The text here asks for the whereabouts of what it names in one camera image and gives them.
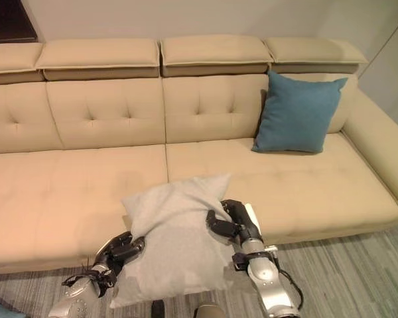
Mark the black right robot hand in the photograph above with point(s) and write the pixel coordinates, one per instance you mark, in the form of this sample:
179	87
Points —
233	221

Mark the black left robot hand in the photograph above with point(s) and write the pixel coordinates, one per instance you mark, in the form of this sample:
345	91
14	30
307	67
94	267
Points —
122	249

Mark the light grey cushion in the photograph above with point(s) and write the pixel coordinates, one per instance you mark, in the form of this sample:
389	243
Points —
175	238

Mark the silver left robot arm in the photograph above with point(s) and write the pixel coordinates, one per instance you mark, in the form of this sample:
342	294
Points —
78	296

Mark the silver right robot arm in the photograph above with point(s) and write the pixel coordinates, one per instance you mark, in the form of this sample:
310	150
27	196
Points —
270	278

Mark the beige leather sofa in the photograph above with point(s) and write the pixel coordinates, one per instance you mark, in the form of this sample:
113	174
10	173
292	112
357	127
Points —
86	149

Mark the black robot body part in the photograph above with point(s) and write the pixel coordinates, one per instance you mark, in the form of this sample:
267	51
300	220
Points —
157	309

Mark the grey striped rug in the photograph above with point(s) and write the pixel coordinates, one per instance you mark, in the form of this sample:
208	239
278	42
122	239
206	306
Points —
345	271

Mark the teal blue cushion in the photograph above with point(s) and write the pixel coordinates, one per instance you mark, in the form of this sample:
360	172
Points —
296	114

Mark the dark wooden cabinet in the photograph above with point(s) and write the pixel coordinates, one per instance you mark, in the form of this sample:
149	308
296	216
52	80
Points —
10	20

